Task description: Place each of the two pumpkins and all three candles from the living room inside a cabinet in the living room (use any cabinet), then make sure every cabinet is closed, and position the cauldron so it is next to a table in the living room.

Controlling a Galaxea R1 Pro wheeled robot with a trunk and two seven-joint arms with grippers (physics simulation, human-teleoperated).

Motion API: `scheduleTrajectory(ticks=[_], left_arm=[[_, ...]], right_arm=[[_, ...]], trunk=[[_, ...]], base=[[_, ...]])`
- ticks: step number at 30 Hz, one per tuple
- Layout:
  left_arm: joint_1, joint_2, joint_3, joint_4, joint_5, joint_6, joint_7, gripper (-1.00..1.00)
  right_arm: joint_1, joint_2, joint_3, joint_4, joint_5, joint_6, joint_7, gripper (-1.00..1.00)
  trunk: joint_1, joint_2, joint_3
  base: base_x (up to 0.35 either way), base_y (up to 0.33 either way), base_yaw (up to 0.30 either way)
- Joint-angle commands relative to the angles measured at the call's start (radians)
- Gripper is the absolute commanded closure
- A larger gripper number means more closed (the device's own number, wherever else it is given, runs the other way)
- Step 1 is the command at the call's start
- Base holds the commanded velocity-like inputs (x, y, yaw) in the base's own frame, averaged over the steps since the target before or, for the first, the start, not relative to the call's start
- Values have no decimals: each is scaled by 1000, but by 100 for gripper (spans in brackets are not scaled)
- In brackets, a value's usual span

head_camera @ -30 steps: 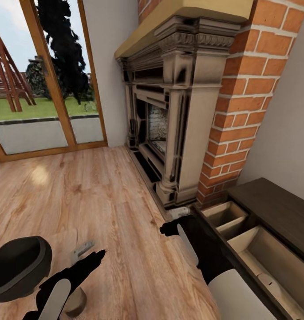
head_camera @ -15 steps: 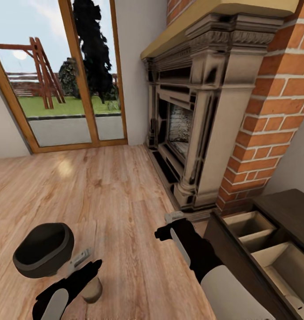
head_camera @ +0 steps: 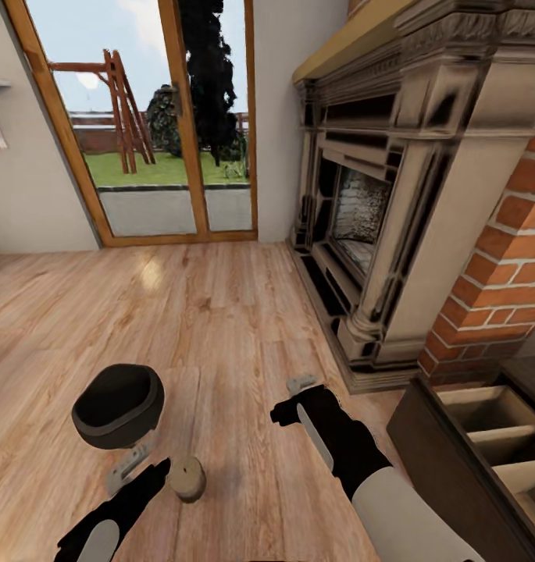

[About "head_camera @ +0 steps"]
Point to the wood fireplace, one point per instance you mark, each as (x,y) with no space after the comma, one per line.
(407,150)

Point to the cauldron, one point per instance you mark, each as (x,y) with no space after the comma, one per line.
(119,407)

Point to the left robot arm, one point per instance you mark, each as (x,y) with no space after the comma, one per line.
(97,537)

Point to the pillar candle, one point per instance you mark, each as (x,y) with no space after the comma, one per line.
(188,479)

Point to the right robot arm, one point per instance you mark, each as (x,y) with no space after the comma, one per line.
(401,526)

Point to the cabinet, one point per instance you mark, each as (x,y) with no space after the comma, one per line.
(471,456)

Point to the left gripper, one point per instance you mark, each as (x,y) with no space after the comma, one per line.
(145,486)

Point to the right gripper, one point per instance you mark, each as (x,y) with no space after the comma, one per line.
(284,412)

